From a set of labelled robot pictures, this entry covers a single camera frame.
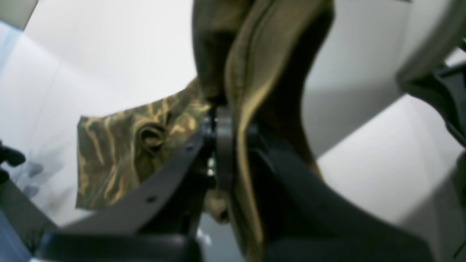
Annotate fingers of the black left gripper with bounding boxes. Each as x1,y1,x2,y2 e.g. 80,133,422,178
0,141,25,184

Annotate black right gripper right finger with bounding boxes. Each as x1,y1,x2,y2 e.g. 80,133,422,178
248,121,433,262

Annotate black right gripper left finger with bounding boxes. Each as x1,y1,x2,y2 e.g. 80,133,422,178
63,106,235,237

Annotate camouflage T-shirt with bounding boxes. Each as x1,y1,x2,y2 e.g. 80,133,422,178
75,0,334,262

